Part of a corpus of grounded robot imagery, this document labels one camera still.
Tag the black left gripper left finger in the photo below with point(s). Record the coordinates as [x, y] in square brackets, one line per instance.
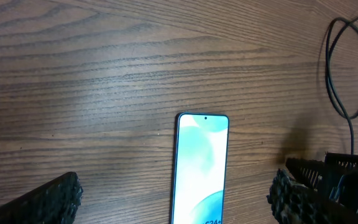
[56, 201]

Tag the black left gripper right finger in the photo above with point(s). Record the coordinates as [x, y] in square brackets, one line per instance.
[291, 202]

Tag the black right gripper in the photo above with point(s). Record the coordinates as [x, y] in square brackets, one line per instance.
[336, 178]

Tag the blue Galaxy smartphone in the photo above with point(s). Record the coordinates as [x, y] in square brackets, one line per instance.
[199, 168]

